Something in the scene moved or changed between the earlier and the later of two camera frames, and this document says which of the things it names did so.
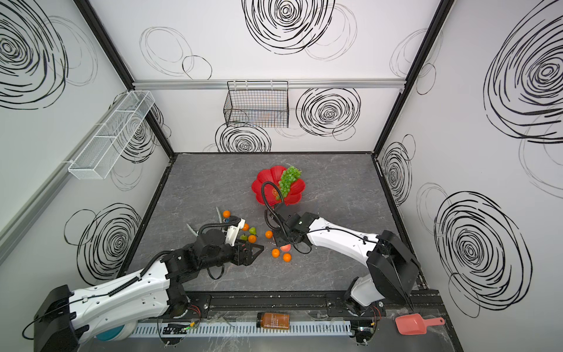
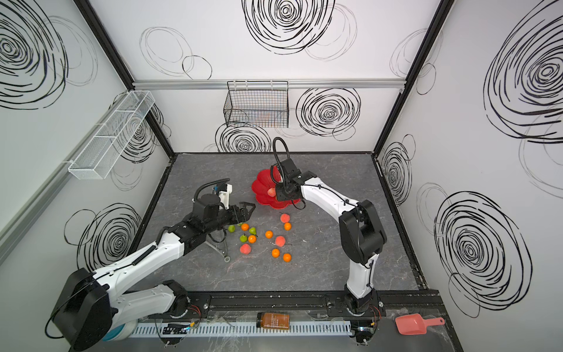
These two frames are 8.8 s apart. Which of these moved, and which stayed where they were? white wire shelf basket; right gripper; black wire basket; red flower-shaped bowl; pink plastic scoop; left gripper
Moved: right gripper; left gripper
Stayed: pink plastic scoop; white wire shelf basket; black wire basket; red flower-shaped bowl
